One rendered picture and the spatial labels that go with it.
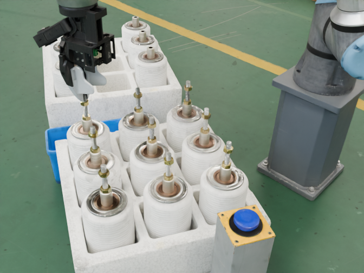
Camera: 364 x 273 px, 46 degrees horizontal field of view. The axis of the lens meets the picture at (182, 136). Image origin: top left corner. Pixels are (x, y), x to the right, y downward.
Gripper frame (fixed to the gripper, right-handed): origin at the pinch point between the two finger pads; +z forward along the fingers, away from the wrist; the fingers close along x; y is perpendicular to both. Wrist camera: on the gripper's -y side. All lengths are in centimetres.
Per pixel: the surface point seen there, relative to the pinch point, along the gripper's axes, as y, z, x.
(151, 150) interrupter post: 17.7, 7.9, -0.6
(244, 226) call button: 43.8, 1.5, -15.9
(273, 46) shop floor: 8, 35, 118
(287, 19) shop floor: 4, 35, 153
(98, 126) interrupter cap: 2.1, 9.0, 1.9
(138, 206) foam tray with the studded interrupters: 19.4, 16.4, -8.7
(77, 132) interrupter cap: -0.4, 8.9, -2.3
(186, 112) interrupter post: 17.2, 8.2, 16.1
